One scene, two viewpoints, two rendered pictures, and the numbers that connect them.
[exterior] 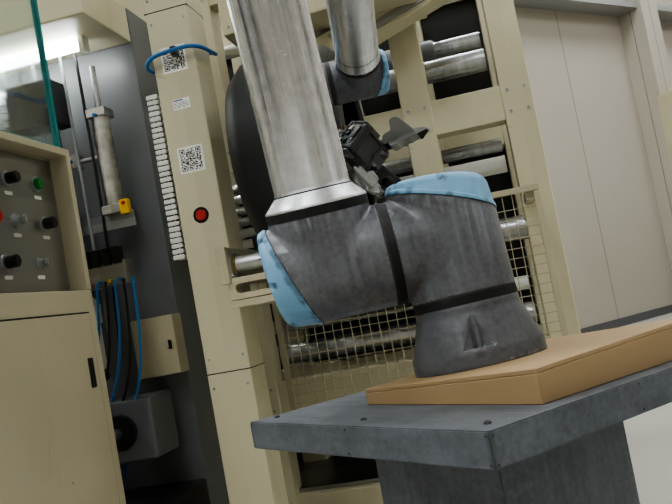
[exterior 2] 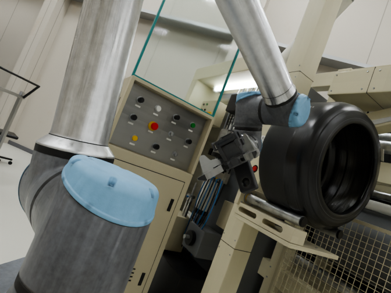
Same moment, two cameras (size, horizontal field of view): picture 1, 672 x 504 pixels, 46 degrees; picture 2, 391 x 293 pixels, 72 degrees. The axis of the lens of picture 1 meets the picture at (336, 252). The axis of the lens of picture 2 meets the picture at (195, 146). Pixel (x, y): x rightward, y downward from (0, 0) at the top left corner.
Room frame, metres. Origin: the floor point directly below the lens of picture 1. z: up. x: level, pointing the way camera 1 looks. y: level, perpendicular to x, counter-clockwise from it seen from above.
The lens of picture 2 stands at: (0.94, -0.54, 0.95)
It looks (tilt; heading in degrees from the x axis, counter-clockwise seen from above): 4 degrees up; 49
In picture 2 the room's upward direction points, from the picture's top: 21 degrees clockwise
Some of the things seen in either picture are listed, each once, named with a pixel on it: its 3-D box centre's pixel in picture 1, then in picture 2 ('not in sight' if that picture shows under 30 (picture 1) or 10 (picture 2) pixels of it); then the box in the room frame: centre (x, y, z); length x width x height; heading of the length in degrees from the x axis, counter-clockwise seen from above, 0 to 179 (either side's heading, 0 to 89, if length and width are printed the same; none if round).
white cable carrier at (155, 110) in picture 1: (170, 177); not in sight; (2.24, 0.43, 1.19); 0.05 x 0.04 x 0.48; 169
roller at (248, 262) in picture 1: (295, 253); (272, 208); (2.08, 0.11, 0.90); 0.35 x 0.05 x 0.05; 79
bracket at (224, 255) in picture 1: (246, 266); (265, 203); (2.26, 0.26, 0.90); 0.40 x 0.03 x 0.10; 169
